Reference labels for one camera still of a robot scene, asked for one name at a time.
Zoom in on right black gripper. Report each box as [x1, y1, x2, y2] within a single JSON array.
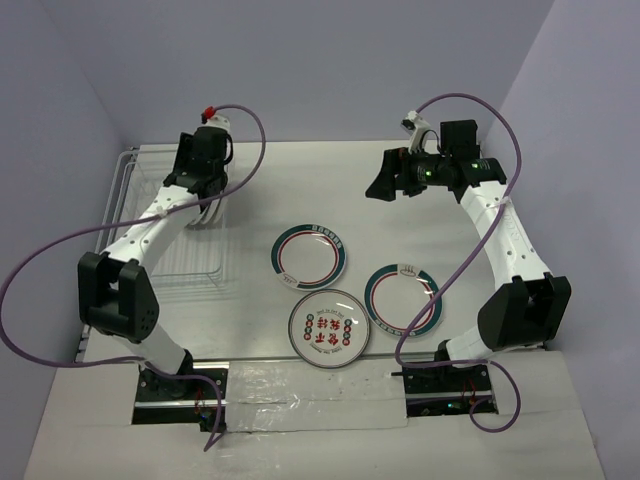
[[366, 143, 453, 201]]

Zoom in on teal rim plate steam logo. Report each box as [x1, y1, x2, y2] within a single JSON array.
[[203, 199, 221, 224]]

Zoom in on hao shi plate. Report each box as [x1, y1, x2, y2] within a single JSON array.
[[189, 207, 207, 228], [199, 202, 213, 225]]

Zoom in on orange sunburst plate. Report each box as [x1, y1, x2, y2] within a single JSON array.
[[214, 196, 229, 222]]

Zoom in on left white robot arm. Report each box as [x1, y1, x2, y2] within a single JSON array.
[[78, 115, 233, 399]]

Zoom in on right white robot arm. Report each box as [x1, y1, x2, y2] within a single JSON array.
[[365, 111, 571, 391]]

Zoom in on red character plate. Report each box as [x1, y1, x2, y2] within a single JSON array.
[[288, 289, 371, 369]]

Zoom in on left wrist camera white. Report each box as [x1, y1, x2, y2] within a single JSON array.
[[201, 106, 231, 133]]

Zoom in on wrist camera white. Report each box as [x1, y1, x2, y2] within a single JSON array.
[[201, 106, 231, 133], [401, 110, 437, 154]]

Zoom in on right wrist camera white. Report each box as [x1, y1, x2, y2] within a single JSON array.
[[401, 110, 437, 154]]

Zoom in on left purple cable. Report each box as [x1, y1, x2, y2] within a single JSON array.
[[0, 102, 267, 454]]

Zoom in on purple cable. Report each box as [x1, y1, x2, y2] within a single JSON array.
[[394, 92, 525, 432], [0, 102, 267, 454]]

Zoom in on wire dish rack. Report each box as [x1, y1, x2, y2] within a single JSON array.
[[103, 144, 227, 289]]

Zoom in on teal red ring plate centre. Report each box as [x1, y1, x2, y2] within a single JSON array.
[[270, 224, 347, 292]]

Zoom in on teal red ring plate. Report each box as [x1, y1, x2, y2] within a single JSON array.
[[270, 224, 347, 292], [364, 264, 439, 336]]

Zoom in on teal red ring plate right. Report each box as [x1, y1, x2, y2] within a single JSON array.
[[364, 264, 439, 336]]

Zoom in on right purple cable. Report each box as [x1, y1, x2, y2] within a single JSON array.
[[394, 92, 525, 432]]

